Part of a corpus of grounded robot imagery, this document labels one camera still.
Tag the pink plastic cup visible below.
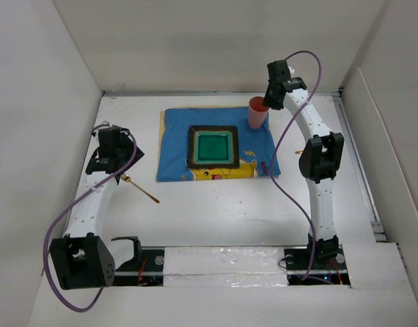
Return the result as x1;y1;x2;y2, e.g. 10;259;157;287
248;96;270;129

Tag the gold fork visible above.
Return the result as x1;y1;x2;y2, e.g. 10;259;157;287
120;174;160;204

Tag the blue pikachu cloth napkin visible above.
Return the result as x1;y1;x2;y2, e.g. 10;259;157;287
157;107;280;182

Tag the square green black plate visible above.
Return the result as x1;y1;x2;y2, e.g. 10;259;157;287
187;125;240;169

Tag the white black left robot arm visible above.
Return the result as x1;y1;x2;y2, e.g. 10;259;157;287
49;125;144;290

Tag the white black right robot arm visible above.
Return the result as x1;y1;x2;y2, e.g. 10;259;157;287
263;60;344;268

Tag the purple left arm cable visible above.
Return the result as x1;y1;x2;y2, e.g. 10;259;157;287
42;123;139;313

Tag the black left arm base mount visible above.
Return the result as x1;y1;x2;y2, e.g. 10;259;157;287
106;236;165;287

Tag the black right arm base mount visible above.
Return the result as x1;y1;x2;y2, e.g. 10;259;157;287
278;236;351;286

